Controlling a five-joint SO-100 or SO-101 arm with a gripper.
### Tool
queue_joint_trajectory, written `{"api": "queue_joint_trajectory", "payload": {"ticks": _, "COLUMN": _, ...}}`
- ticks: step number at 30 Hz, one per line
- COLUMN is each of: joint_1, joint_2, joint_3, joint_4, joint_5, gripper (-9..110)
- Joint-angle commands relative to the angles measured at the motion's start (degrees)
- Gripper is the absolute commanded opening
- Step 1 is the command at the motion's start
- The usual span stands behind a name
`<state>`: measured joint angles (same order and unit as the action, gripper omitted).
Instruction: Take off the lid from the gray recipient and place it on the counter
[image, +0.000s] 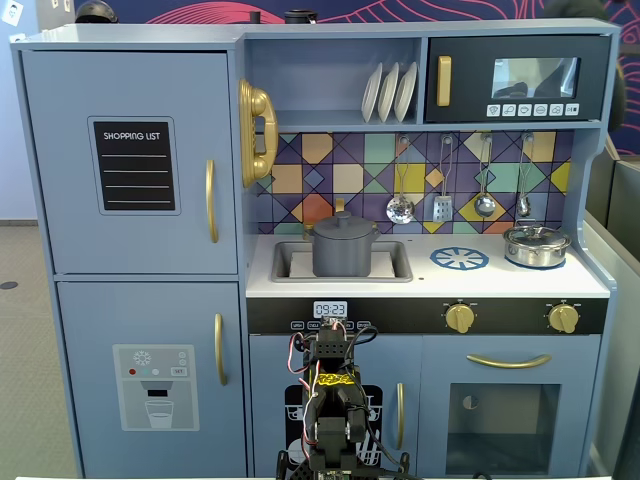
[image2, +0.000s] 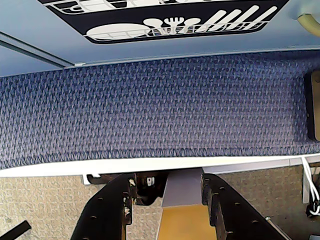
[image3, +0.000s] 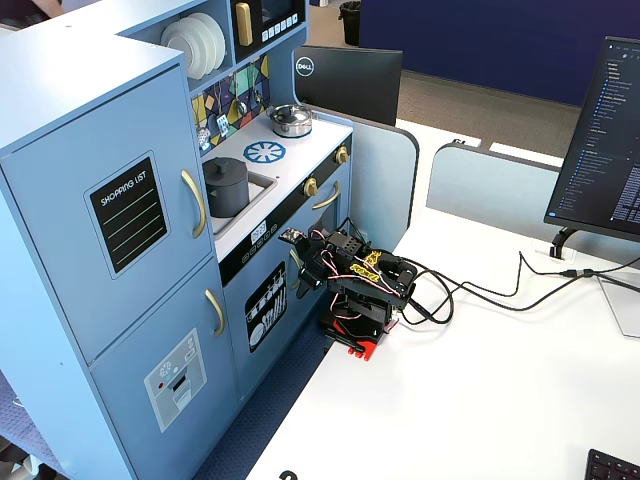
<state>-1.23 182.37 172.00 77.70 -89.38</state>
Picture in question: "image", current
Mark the blue toy kitchen unit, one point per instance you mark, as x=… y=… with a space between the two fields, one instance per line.
x=150 y=37

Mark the black round helmet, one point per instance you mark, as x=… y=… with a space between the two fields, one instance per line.
x=96 y=12

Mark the steel slotted spatula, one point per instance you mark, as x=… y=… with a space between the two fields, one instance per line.
x=442 y=209

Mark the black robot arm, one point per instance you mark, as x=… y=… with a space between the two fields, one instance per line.
x=330 y=430

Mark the black microwave door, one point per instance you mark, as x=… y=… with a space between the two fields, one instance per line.
x=470 y=55

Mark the shiny steel pot lid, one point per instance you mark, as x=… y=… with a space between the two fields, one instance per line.
x=536 y=235

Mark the gold toy faucet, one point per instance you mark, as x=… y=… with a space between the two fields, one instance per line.
x=339 y=204

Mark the blue dishwasher cupboard door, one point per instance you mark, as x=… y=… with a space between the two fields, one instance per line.
x=265 y=400

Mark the steel ladle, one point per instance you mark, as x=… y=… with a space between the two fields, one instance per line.
x=484 y=205

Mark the gray pot lid with knob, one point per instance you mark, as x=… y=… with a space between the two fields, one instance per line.
x=343 y=227

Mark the white toy plate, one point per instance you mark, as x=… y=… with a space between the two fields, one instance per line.
x=370 y=95
x=387 y=95
x=406 y=92

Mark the blue oven door with window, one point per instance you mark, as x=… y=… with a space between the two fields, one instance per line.
x=435 y=400

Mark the round black floor cover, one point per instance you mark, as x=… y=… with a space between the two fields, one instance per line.
x=8 y=285

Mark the gold toy telephone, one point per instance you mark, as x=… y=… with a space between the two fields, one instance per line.
x=258 y=125

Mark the steel skimmer spoon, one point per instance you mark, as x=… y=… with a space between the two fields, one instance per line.
x=400 y=210

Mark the small black post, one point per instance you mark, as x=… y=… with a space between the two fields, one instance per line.
x=255 y=17

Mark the black cylinder object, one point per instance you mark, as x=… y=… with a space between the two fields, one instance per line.
x=299 y=17

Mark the black shopping list board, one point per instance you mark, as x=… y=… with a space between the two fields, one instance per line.
x=134 y=165

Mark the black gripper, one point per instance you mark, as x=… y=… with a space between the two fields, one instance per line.
x=331 y=331

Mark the blue fridge door with blackboard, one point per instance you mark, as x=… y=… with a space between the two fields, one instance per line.
x=60 y=150

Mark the paper portrait sheet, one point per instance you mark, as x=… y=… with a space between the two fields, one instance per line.
x=12 y=12

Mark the gray toy sink basin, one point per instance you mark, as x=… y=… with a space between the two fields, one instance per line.
x=400 y=265

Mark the gray plastic pot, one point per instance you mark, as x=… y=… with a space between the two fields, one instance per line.
x=342 y=257

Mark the blue fridge door with dispenser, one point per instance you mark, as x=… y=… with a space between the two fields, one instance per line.
x=90 y=320

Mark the gold stove knob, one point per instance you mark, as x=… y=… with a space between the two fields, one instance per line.
x=563 y=318
x=459 y=318

